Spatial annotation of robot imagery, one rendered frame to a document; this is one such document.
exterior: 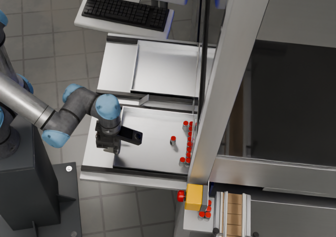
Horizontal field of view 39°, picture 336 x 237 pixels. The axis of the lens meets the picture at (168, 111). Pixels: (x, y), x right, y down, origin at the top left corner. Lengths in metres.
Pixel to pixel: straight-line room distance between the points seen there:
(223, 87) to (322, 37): 0.27
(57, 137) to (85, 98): 0.16
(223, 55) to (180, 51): 1.08
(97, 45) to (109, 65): 1.19
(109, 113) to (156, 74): 0.58
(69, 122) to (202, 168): 0.45
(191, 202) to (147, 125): 0.43
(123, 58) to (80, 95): 0.57
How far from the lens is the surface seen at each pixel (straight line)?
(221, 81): 1.14
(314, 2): 0.94
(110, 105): 1.51
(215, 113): 1.26
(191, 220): 1.78
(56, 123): 1.52
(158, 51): 2.12
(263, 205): 1.89
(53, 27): 3.39
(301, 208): 1.91
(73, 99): 1.56
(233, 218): 1.75
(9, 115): 1.89
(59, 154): 2.87
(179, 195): 1.66
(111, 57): 2.10
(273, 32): 1.00
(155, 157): 1.86
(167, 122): 1.93
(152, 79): 2.03
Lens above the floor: 2.57
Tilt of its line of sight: 60 degrees down
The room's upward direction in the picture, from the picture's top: 6 degrees clockwise
